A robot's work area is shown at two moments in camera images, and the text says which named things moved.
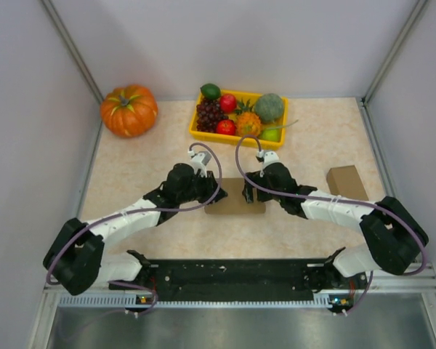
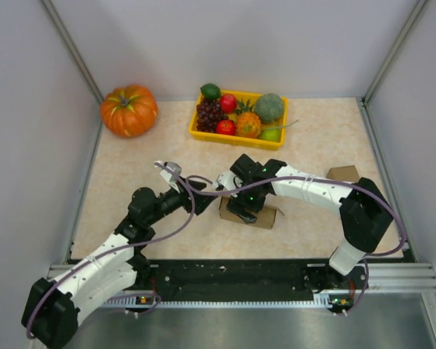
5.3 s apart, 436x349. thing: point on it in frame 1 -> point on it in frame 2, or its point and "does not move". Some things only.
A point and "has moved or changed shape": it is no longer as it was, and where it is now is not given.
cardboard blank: x=235 y=202 has moved or changed shape
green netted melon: x=269 y=107 does not move
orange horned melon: x=247 y=122 does not move
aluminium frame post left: x=73 y=49 does not move
